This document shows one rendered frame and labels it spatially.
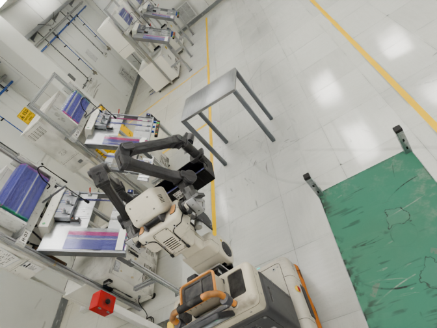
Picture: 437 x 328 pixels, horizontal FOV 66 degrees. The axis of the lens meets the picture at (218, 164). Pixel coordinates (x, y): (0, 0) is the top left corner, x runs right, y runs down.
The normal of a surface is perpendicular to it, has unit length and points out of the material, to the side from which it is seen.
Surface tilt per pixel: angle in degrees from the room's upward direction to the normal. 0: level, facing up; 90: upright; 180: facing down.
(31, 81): 90
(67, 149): 90
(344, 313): 0
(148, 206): 47
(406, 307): 0
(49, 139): 90
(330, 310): 0
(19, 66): 90
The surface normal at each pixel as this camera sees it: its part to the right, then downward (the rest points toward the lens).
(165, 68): 0.04, 0.64
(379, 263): -0.60, -0.60
